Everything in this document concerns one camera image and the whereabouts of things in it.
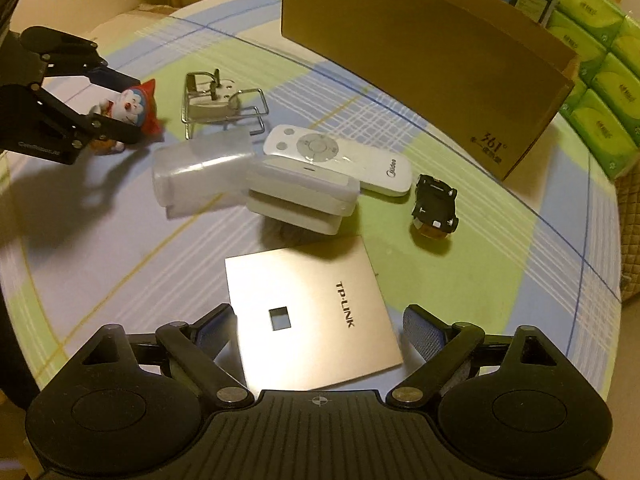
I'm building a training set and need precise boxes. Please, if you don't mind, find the black toy car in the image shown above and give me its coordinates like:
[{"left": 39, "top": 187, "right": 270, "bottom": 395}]
[{"left": 411, "top": 174, "right": 460, "bottom": 240}]

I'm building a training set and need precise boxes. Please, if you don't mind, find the blue cat figurine red hat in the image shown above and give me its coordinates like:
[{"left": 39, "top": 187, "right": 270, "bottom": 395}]
[{"left": 89, "top": 79, "right": 165, "bottom": 155}]

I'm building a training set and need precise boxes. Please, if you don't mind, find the stack of green tissue packs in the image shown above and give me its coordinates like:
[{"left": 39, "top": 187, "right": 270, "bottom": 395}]
[{"left": 545, "top": 0, "right": 640, "bottom": 181}]

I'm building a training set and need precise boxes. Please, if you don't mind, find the white plastic box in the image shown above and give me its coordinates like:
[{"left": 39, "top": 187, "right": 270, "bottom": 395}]
[{"left": 245, "top": 156, "right": 362, "bottom": 236}]

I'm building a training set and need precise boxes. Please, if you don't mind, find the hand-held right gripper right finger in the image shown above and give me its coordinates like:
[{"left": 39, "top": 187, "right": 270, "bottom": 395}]
[{"left": 385, "top": 302, "right": 556, "bottom": 408}]

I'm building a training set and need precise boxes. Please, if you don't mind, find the translucent plastic case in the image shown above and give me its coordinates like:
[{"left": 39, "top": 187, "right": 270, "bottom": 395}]
[{"left": 151, "top": 127, "right": 261, "bottom": 220}]

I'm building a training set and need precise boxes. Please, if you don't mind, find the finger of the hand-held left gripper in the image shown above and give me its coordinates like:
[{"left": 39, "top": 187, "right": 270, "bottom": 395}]
[
  {"left": 30, "top": 86, "right": 143, "bottom": 149},
  {"left": 20, "top": 26, "right": 142, "bottom": 89}
]

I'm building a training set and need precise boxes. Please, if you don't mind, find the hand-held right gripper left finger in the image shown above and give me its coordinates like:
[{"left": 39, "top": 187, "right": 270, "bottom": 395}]
[{"left": 80, "top": 302, "right": 249, "bottom": 407}]

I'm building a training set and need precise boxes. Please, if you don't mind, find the white remote control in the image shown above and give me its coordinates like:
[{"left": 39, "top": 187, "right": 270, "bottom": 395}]
[{"left": 263, "top": 124, "right": 413, "bottom": 197}]

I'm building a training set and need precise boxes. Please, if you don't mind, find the silver square panel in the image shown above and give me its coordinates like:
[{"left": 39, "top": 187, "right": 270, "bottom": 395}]
[{"left": 224, "top": 234, "right": 405, "bottom": 392}]

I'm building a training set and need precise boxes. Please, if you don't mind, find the metal wire holder white base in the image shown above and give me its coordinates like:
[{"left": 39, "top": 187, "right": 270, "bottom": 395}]
[{"left": 181, "top": 69, "right": 271, "bottom": 140}]

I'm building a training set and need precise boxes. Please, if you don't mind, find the brown cardboard box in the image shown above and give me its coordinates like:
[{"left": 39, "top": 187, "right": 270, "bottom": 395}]
[{"left": 281, "top": 0, "right": 581, "bottom": 182}]

